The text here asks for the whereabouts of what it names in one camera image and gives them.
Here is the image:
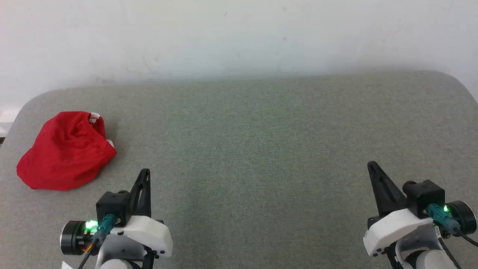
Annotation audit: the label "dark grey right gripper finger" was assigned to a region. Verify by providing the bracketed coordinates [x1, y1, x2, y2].
[367, 161, 408, 217]

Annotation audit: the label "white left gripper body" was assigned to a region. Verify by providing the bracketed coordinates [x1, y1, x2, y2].
[60, 216, 173, 263]

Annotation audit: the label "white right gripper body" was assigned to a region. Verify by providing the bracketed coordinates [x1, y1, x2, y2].
[363, 201, 478, 258]

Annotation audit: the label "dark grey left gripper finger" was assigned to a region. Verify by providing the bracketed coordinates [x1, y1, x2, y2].
[128, 168, 152, 218]

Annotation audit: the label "red shorts with white stripe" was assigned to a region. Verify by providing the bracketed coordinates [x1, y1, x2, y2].
[16, 111, 117, 191]

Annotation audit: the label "grey-green fabric sofa seat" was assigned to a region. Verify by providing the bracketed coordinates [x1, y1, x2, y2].
[0, 71, 478, 269]

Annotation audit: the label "left arm cable with green plug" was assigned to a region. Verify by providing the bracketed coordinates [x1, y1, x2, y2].
[77, 214, 117, 269]

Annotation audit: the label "arm cable with green plug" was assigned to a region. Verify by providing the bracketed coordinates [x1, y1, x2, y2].
[77, 214, 117, 269]
[427, 203, 478, 248]

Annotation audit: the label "right arm cable with green plug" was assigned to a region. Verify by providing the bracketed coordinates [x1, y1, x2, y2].
[427, 203, 478, 248]

